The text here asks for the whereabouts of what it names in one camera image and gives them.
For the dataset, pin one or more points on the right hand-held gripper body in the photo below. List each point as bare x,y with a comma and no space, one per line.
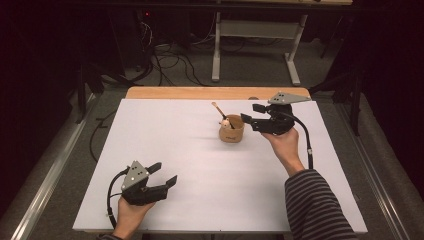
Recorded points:
278,121

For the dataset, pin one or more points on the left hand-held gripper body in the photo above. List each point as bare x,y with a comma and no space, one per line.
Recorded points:
136,190

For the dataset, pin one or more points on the wooden cup with bear figure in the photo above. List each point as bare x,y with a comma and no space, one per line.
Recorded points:
231,135

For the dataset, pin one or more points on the person's right hand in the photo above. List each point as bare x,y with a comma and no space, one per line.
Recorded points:
286,146

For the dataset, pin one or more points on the person's left hand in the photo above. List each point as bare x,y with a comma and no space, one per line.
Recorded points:
128,218

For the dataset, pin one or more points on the white table cover sheet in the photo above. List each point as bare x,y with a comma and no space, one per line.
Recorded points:
166,133

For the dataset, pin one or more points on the wooden table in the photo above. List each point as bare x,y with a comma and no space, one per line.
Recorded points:
200,93

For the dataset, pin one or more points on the black stand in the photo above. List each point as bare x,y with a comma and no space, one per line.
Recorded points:
356,106
81,93

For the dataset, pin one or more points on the black computer box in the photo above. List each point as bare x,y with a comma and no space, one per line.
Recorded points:
130,36

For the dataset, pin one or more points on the white metal desk frame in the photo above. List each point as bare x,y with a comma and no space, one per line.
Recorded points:
256,29

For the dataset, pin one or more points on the metal floor rail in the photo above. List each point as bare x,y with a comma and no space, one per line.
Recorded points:
376,173
50,180

